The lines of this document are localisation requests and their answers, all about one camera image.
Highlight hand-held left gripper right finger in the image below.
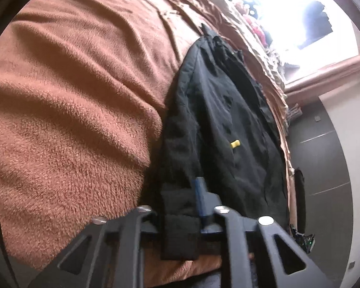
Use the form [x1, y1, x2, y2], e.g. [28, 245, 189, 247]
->
[192, 176, 333, 288]

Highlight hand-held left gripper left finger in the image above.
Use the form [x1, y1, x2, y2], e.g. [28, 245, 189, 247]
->
[27, 205, 161, 288]

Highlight black shirt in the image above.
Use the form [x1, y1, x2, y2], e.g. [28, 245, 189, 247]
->
[138, 24, 290, 261]

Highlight dark hanging clothes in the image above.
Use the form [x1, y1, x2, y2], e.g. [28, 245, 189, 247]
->
[298, 1, 333, 50]

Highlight beige folded cloth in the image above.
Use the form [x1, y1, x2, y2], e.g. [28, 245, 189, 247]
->
[287, 144, 297, 225]

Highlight pink and white stand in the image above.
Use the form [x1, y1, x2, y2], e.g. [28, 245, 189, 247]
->
[288, 105, 302, 120]

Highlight brown blanket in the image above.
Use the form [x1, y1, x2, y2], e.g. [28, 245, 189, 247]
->
[0, 0, 291, 279]

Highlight beige duvet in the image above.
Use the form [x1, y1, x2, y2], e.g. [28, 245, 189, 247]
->
[210, 0, 288, 96]

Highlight pink curtain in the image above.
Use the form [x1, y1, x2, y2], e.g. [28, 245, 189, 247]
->
[283, 55, 360, 96]

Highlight pink cushion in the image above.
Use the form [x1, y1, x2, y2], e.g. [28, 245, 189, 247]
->
[252, 21, 267, 42]

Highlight black plush toy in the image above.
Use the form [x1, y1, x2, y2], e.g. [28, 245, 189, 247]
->
[243, 0, 258, 15]

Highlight window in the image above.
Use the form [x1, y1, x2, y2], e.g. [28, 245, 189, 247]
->
[216, 0, 360, 63]

